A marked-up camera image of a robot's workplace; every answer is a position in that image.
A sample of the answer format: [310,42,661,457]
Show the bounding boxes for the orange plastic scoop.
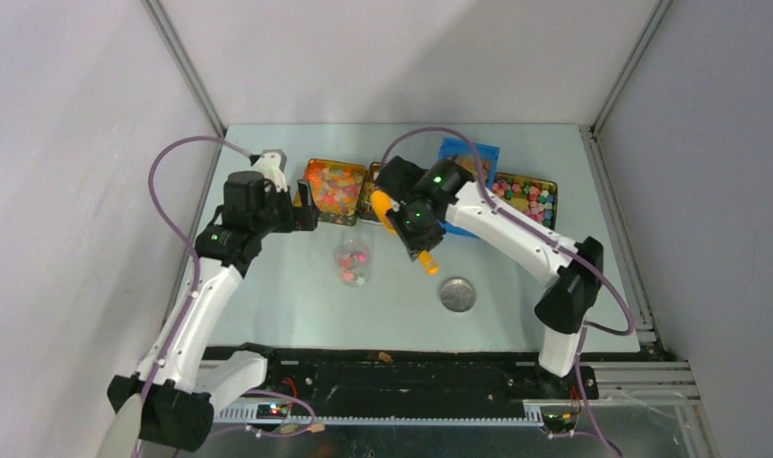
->
[369,189,439,276]

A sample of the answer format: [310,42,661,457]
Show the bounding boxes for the clear plastic jar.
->
[333,239,373,287]

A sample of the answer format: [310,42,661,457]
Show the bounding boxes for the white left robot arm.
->
[107,171,320,452]

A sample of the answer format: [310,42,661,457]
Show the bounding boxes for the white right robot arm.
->
[370,156,603,399]

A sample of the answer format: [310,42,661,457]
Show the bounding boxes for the tin of gummy candies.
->
[303,158,367,226]

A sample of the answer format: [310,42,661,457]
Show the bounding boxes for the blue bin of candies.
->
[438,137,500,239]

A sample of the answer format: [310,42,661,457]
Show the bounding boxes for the tin of colourful cube candies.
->
[492,172,558,229]

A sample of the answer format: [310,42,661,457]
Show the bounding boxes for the tin of lollipops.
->
[357,162,381,224]

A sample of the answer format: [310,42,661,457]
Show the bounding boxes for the silver metal jar lid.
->
[439,278,476,313]

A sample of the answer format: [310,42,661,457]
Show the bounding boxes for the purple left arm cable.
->
[130,135,258,458]

